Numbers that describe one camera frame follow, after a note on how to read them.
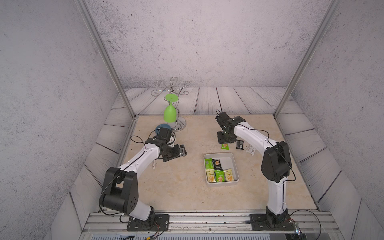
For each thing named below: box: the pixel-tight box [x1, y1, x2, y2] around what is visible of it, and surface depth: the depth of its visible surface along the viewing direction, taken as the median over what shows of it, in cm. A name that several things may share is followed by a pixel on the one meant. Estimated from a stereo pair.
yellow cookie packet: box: [205, 169, 216, 183], surface depth 88 cm
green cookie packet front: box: [214, 170, 225, 183], surface depth 88 cm
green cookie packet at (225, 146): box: [220, 143, 230, 151], surface depth 92 cm
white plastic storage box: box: [203, 152, 240, 187], surface depth 91 cm
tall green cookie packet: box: [204, 158, 214, 169], surface depth 93 cm
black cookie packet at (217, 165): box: [212, 159, 224, 171], surface depth 93 cm
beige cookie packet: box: [224, 168, 235, 182], surface depth 88 cm
